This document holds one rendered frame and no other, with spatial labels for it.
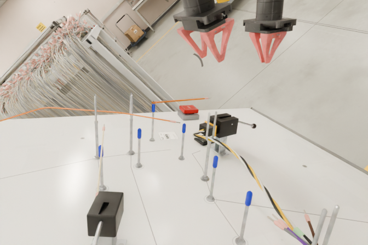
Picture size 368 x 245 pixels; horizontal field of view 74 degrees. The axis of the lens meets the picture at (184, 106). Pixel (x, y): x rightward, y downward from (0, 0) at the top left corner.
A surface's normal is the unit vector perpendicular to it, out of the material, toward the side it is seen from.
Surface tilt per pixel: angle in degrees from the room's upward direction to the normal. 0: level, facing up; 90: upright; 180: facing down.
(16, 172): 47
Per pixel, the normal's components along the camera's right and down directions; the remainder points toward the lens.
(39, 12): 0.23, 0.43
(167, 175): 0.07, -0.95
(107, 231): 0.02, 0.32
